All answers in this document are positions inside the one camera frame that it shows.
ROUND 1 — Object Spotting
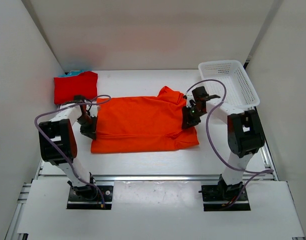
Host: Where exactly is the red t shirt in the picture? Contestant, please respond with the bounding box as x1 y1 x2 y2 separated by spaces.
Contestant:
53 71 98 105

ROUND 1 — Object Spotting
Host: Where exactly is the orange t shirt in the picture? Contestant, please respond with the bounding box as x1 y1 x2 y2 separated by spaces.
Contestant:
90 86 199 154

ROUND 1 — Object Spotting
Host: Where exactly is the teal t shirt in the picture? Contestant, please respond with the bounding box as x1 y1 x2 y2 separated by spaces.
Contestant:
58 70 85 78

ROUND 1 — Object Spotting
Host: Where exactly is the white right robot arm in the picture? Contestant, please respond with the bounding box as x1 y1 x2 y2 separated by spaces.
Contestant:
181 86 265 195

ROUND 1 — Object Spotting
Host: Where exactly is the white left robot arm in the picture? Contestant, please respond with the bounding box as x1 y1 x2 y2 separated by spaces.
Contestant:
37 95 98 199

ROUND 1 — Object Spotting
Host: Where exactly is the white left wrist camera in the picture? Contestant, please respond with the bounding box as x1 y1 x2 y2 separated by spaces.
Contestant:
89 105 101 117

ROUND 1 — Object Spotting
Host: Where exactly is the white wire rack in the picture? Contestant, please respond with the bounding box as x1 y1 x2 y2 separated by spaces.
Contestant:
198 60 260 109

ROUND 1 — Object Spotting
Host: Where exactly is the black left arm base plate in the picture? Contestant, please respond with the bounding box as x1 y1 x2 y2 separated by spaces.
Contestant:
66 181 114 210

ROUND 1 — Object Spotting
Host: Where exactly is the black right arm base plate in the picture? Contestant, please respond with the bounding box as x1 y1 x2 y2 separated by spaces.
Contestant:
198 183 251 212

